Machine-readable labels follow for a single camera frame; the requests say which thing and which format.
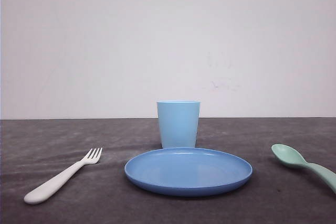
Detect light blue plastic cup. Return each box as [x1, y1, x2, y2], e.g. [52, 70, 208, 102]
[157, 101, 201, 148]

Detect mint green plastic spoon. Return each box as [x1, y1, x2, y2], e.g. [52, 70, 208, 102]
[271, 144, 335, 193]

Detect white plastic fork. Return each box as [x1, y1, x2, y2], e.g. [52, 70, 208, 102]
[24, 147, 103, 205]

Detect blue plastic plate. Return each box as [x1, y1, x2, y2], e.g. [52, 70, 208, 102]
[124, 147, 253, 197]

